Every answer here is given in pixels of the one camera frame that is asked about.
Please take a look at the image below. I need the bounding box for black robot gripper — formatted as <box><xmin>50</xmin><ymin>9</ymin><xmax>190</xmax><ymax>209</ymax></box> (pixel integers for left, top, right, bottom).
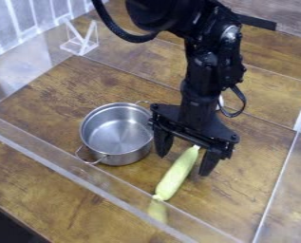
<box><xmin>150</xmin><ymin>86</ymin><xmax>239</xmax><ymax>177</ymax></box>

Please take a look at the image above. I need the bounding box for stainless steel pot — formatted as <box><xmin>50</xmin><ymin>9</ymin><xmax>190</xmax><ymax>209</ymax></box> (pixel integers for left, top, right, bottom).
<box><xmin>75</xmin><ymin>102</ymin><xmax>154</xmax><ymax>166</ymax></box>

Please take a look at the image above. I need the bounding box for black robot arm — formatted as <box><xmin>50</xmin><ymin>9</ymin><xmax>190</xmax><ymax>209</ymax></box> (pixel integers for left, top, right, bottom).
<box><xmin>126</xmin><ymin>0</ymin><xmax>246</xmax><ymax>177</ymax></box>

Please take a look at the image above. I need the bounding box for red toy mushroom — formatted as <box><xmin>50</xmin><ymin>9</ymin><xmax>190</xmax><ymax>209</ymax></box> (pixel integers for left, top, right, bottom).
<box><xmin>215</xmin><ymin>95</ymin><xmax>223</xmax><ymax>110</ymax></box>

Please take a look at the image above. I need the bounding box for clear acrylic front barrier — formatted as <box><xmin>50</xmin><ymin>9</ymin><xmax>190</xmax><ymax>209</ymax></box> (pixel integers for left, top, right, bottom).
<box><xmin>0</xmin><ymin>119</ymin><xmax>242</xmax><ymax>243</ymax></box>

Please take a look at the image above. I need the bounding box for clear acrylic triangular stand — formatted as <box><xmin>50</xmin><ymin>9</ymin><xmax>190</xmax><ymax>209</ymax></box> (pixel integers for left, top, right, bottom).
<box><xmin>60</xmin><ymin>21</ymin><xmax>99</xmax><ymax>56</ymax></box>

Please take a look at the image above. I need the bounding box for black strip on table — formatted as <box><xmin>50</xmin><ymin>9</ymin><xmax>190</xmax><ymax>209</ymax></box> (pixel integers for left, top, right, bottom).
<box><xmin>238</xmin><ymin>14</ymin><xmax>277</xmax><ymax>30</ymax></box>

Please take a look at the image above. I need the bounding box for black cable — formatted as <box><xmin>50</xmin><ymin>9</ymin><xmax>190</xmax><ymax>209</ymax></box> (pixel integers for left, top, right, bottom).
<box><xmin>90</xmin><ymin>0</ymin><xmax>163</xmax><ymax>44</ymax></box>

